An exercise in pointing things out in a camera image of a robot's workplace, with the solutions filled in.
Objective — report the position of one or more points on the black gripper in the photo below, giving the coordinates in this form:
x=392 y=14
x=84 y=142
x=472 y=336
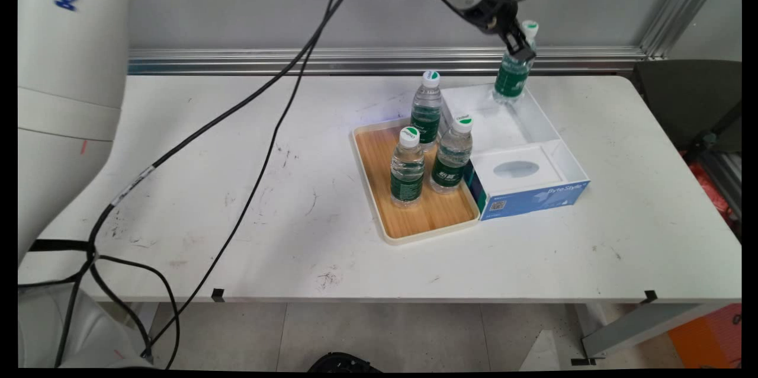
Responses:
x=494 y=10

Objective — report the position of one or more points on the green label water bottle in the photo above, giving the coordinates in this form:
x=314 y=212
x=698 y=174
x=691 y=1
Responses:
x=407 y=179
x=450 y=170
x=509 y=82
x=426 y=120

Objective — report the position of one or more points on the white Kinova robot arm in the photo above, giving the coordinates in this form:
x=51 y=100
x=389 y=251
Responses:
x=65 y=70

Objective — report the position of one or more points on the white open cardboard box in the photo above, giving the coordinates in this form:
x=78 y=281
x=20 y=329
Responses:
x=503 y=135

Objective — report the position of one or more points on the blue and white tissue box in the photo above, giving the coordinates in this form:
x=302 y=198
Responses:
x=533 y=200

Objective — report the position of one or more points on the wooden tray with cream rim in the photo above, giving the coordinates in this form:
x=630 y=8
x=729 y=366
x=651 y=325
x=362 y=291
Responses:
x=426 y=215

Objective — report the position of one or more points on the red patterned bag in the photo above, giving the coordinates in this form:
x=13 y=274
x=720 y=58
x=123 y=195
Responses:
x=713 y=194

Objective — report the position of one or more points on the black tape strip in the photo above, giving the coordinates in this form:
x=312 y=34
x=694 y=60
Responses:
x=651 y=295
x=218 y=294

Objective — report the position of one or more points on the grey table leg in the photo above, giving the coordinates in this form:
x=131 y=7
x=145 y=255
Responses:
x=639 y=327

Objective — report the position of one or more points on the orange box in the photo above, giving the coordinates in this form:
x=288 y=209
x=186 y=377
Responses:
x=710 y=336

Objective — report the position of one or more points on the black object on floor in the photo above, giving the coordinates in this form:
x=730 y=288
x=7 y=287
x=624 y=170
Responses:
x=343 y=363

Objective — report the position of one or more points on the horizontal aluminium frame rail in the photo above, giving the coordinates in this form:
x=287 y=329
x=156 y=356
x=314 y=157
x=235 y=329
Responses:
x=592 y=61

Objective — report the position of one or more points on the slanted aluminium frame post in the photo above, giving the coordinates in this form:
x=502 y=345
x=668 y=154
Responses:
x=681 y=10

